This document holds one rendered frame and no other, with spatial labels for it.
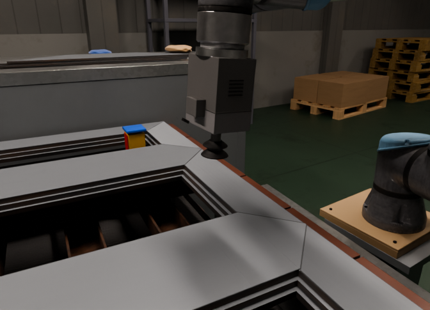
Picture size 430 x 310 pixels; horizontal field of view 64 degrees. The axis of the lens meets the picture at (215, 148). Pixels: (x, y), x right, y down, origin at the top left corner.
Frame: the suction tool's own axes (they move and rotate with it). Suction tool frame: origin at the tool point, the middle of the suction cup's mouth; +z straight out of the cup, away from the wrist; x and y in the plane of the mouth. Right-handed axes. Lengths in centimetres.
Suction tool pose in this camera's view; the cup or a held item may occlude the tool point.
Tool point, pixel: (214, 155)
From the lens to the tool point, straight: 53.7
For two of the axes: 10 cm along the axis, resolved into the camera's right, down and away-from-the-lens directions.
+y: 5.3, 3.0, -7.9
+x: 8.4, -1.1, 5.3
